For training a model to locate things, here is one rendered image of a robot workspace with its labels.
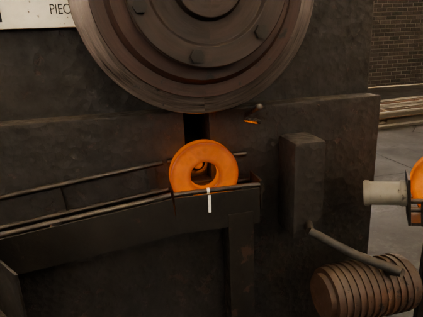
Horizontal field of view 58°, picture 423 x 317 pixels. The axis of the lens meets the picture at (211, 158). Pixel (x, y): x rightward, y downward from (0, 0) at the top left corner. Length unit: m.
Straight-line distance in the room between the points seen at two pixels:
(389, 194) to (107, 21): 0.69
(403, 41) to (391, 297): 7.99
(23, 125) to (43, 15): 0.23
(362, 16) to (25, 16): 0.78
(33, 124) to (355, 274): 0.75
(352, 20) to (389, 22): 7.49
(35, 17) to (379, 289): 0.91
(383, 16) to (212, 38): 7.84
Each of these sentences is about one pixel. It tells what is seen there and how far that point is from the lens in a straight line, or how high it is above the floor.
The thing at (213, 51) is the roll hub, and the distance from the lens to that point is 0.69.
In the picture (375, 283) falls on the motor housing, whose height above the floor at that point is 0.51.
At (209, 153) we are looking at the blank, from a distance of 0.84.
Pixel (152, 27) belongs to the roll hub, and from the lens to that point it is 0.68.
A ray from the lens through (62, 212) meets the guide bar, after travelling 0.91.
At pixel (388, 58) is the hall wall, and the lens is 8.61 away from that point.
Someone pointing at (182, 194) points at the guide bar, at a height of 0.71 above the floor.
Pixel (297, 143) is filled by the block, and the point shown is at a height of 0.80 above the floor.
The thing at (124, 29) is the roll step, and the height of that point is 1.05.
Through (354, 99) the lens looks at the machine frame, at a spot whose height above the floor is 0.87.
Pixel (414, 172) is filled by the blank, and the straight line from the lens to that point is 0.95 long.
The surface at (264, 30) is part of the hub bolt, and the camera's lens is 0.71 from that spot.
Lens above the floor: 1.02
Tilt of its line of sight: 17 degrees down
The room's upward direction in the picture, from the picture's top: 3 degrees counter-clockwise
